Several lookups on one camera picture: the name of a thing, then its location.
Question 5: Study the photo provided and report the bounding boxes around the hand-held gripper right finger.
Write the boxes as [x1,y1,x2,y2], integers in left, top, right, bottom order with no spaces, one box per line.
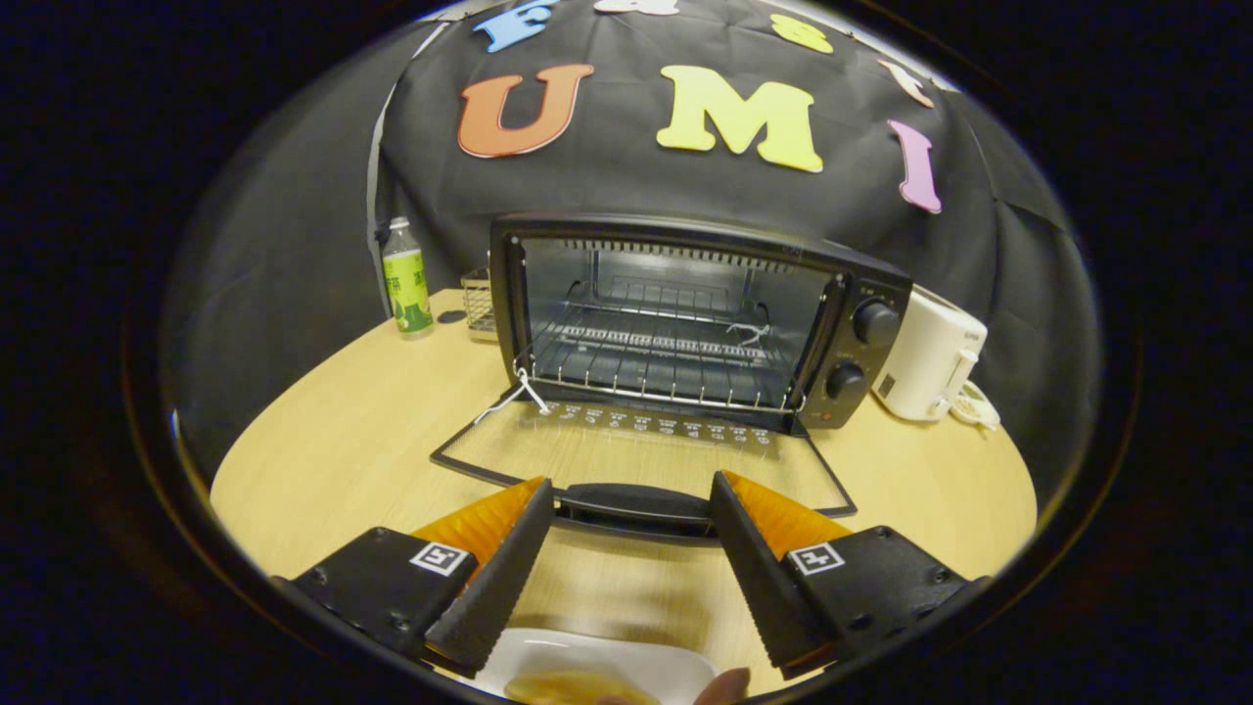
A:
[709,470,990,682]

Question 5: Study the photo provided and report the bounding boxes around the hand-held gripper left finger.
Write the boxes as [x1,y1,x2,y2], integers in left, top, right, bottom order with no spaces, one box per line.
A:
[274,477,557,679]

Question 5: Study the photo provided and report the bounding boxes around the round golden bread bun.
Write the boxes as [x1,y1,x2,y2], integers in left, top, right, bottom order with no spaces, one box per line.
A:
[504,670,662,705]

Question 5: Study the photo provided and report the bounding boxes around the black toaster oven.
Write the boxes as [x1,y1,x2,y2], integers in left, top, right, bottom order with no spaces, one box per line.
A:
[431,212,914,541]

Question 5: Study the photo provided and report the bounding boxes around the white pop-up toaster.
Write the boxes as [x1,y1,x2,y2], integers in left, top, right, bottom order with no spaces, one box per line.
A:
[871,284,990,423]

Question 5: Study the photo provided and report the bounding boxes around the white square plate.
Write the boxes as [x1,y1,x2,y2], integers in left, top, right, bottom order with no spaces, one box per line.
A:
[470,628,720,705]

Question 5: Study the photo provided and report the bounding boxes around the small white snack dish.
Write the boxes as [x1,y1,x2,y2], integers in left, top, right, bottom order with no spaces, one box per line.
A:
[950,382,1001,432]

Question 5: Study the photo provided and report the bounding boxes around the green label drink bottle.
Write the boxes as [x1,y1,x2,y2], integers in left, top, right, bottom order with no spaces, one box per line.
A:
[382,217,435,340]

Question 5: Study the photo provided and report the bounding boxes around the small wire basket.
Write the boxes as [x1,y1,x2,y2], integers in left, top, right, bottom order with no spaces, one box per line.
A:
[461,268,498,342]

